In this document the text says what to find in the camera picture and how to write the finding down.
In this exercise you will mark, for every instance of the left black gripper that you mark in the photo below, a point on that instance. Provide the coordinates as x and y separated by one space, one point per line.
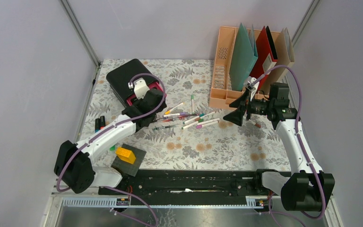
136 102

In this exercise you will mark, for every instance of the floral table mat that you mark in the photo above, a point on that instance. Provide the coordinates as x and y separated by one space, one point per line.
222 146

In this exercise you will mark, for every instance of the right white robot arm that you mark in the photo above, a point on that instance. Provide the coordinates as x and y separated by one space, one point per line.
308 188

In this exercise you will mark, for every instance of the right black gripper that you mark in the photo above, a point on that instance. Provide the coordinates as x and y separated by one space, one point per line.
237 116

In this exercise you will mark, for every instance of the teal folder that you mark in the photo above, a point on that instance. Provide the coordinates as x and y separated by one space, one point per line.
243 59

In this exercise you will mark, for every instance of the black pink drawer box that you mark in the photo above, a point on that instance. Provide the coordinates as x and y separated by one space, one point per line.
120 77

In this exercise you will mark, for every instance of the red capped white marker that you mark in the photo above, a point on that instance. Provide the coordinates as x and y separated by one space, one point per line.
255 124

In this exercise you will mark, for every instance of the purple capped white marker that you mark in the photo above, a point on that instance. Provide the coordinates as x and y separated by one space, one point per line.
175 114

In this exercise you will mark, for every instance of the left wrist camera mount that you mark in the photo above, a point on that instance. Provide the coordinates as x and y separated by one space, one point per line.
139 87

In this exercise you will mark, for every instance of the orange highlighter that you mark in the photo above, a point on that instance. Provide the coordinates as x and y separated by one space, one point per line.
102 122

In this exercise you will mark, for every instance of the green capped white marker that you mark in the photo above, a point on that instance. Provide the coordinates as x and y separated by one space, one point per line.
189 125

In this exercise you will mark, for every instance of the black mounting rail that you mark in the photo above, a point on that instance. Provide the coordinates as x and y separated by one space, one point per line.
193 187

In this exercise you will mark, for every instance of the yellow tipped white marker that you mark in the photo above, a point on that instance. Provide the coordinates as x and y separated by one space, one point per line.
172 109

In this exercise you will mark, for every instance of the black gel pen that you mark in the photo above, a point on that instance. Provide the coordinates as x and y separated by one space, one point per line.
166 127

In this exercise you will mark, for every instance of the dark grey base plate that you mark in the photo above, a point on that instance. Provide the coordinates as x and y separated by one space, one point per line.
126 168

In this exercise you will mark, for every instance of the beige folder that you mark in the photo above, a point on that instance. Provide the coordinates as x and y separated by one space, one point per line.
285 55

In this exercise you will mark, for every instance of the red folder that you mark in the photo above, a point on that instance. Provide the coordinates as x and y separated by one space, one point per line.
267 55

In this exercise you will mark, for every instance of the blue highlighter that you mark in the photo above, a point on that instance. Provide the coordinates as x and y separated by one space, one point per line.
97 124

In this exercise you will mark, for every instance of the teal capped white marker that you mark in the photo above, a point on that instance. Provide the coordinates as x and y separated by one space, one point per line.
198 118

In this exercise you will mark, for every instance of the yellow toy block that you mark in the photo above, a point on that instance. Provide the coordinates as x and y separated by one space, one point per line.
125 155

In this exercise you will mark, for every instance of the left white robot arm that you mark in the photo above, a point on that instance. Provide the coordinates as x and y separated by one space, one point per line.
75 164

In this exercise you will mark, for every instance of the peach plastic file organizer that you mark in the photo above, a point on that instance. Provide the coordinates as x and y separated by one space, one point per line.
221 93

